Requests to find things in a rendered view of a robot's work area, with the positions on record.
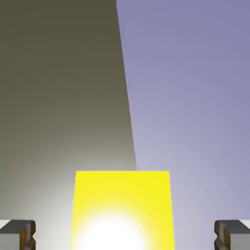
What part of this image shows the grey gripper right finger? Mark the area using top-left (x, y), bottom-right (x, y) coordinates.
top-left (214, 219), bottom-right (250, 250)

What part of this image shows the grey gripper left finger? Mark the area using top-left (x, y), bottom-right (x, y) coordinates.
top-left (0, 219), bottom-right (37, 250)

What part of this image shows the small yellow cube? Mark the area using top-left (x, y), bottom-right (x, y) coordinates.
top-left (70, 170), bottom-right (176, 250)

